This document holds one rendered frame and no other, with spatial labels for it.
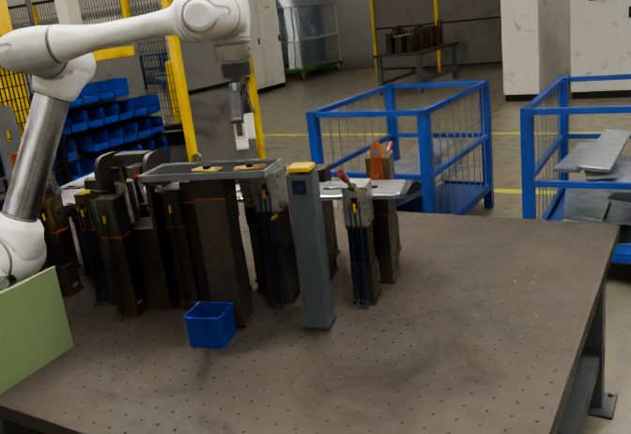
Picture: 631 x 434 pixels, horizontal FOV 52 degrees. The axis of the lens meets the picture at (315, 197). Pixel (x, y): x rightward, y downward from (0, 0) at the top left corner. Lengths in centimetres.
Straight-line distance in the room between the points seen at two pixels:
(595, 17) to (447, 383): 824
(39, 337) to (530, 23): 846
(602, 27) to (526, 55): 102
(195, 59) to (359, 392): 408
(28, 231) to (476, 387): 132
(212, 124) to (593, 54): 576
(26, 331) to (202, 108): 366
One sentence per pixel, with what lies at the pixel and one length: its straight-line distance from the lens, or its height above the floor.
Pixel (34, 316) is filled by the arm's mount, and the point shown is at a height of 85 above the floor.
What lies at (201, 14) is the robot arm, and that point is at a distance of 145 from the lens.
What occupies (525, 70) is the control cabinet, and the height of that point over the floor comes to 43.
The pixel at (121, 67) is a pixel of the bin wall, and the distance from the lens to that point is 512.
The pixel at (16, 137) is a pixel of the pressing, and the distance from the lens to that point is 263.
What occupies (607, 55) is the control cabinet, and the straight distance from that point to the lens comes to 953.
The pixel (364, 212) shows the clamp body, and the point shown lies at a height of 98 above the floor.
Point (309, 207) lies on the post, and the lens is 166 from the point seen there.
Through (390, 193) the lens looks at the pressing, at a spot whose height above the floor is 100.
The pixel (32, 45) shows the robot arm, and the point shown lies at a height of 154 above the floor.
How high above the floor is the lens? 153
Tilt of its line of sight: 16 degrees down
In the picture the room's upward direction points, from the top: 7 degrees counter-clockwise
